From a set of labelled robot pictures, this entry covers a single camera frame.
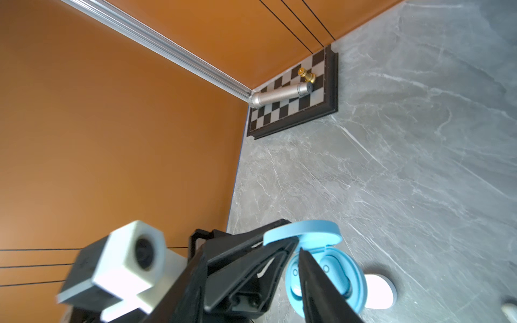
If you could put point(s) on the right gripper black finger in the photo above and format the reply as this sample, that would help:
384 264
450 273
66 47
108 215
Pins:
321 300

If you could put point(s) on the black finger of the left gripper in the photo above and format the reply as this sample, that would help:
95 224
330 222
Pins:
248 284
222 250

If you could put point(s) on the black white chessboard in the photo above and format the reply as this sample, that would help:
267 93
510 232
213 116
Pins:
286 114

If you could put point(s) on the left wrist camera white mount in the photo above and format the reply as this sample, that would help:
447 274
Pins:
123 275

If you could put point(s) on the blue earbud charging case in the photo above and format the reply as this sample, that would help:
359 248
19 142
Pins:
319 238

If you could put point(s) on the white earbud centre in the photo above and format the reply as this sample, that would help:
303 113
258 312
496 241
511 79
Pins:
510 312

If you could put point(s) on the gold chess piece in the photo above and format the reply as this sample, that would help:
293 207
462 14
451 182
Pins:
306 75

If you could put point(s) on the left aluminium corner post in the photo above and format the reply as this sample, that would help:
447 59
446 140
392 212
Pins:
125 24

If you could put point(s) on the white earbud charging case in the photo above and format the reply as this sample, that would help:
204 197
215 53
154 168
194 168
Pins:
381 292

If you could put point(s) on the silver microphone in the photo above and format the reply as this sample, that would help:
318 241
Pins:
298 90

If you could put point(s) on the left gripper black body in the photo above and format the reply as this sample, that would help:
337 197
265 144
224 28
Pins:
184 300

